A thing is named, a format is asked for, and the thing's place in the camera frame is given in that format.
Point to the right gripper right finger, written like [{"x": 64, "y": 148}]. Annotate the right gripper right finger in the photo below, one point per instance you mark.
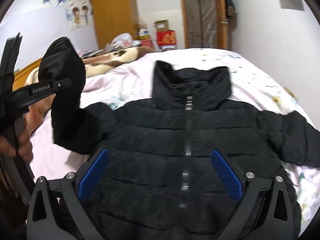
[{"x": 263, "y": 209}]

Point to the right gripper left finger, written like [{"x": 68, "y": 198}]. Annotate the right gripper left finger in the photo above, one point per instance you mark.
[{"x": 56, "y": 211}]

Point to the black puffer jacket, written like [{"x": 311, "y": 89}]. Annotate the black puffer jacket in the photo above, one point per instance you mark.
[{"x": 185, "y": 139}]

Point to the person's left hand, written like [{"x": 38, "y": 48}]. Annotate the person's left hand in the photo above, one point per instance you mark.
[{"x": 32, "y": 121}]

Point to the wooden bed headboard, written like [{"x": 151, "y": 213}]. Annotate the wooden bed headboard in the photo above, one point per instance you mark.
[{"x": 21, "y": 75}]

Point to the brown beige plush blanket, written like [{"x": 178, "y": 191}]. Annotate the brown beige plush blanket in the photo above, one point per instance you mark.
[{"x": 102, "y": 64}]

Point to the pink floral bed quilt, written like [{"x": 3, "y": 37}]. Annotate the pink floral bed quilt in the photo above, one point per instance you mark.
[{"x": 225, "y": 79}]

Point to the white plastic bag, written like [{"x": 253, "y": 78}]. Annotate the white plastic bag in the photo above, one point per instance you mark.
[{"x": 124, "y": 41}]

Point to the orange wooden wardrobe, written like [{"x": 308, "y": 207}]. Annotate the orange wooden wardrobe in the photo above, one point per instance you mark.
[{"x": 114, "y": 17}]

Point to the red gift box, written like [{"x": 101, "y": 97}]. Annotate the red gift box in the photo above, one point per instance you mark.
[{"x": 166, "y": 38}]

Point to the brown cardboard box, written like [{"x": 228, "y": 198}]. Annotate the brown cardboard box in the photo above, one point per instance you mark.
[{"x": 162, "y": 25}]

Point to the wooden framed door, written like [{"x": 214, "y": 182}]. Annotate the wooden framed door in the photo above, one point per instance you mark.
[{"x": 205, "y": 24}]

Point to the dark bag hanging on door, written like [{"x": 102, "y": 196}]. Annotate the dark bag hanging on door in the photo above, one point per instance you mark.
[{"x": 230, "y": 9}]

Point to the cartoon couple wall poster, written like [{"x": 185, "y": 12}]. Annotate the cartoon couple wall poster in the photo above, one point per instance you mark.
[{"x": 78, "y": 13}]

